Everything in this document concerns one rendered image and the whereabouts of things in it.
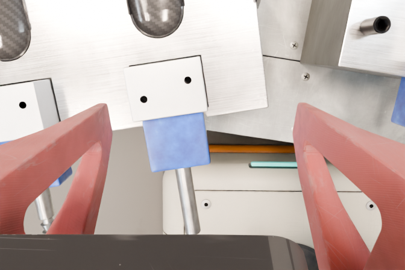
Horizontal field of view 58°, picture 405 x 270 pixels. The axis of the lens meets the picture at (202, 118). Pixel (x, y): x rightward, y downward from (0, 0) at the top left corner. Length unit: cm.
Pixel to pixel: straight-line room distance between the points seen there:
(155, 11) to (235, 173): 67
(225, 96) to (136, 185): 96
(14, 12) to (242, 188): 71
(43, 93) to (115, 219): 102
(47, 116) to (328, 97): 23
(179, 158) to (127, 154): 93
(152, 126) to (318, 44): 14
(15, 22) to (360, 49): 23
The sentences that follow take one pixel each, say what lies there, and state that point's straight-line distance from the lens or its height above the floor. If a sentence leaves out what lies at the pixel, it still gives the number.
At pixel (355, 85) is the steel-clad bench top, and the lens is 34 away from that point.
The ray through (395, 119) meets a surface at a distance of 27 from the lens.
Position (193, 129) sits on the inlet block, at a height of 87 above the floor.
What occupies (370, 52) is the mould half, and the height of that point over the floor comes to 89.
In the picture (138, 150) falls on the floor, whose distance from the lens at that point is 117.
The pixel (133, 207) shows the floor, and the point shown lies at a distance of 124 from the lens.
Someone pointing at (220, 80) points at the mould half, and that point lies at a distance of 26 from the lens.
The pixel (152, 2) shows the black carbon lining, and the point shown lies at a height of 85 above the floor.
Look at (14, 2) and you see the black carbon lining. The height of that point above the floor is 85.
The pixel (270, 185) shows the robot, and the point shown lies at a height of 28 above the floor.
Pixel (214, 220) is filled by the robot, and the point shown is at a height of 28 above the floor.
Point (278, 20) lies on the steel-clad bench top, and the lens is 32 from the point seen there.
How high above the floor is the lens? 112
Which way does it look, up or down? 80 degrees down
